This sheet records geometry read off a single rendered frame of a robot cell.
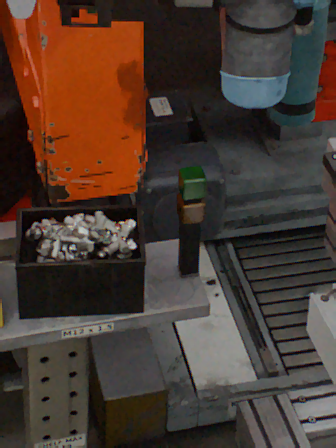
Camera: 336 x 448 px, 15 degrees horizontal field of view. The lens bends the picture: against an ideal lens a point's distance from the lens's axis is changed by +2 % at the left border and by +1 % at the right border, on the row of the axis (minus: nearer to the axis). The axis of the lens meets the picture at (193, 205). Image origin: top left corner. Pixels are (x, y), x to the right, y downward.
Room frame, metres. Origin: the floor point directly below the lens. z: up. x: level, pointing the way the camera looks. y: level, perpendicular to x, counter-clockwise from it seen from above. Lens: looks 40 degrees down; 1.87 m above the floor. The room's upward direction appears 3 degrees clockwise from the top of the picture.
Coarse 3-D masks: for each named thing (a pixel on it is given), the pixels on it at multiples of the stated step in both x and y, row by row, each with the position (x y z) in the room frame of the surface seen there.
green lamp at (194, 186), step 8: (184, 168) 1.55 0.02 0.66; (192, 168) 1.56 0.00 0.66; (200, 168) 1.56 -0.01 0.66; (184, 176) 1.53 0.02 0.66; (192, 176) 1.53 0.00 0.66; (200, 176) 1.54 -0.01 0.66; (184, 184) 1.52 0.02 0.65; (192, 184) 1.52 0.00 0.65; (200, 184) 1.53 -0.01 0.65; (184, 192) 1.52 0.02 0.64; (192, 192) 1.52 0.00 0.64; (200, 192) 1.53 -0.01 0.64
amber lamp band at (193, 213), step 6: (180, 198) 1.54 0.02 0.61; (180, 204) 1.53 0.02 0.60; (186, 204) 1.52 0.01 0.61; (192, 204) 1.53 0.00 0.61; (198, 204) 1.53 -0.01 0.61; (204, 204) 1.53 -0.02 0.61; (180, 210) 1.53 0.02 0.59; (186, 210) 1.52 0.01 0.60; (192, 210) 1.52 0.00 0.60; (198, 210) 1.53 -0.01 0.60; (204, 210) 1.53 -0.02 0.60; (180, 216) 1.53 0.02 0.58; (186, 216) 1.52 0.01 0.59; (192, 216) 1.52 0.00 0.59; (198, 216) 1.53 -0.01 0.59; (204, 216) 1.53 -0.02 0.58; (186, 222) 1.52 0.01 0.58; (192, 222) 1.52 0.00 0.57
